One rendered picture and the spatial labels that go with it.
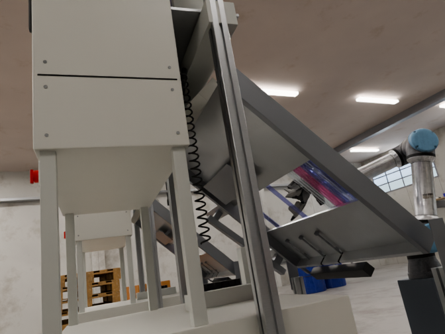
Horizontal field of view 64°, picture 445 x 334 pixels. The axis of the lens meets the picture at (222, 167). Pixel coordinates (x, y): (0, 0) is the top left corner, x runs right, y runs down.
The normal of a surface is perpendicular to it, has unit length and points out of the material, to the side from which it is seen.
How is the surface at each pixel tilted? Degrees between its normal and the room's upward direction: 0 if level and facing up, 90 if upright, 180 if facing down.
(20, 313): 90
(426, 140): 82
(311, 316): 90
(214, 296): 90
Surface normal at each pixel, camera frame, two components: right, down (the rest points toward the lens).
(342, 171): 0.32, -0.31
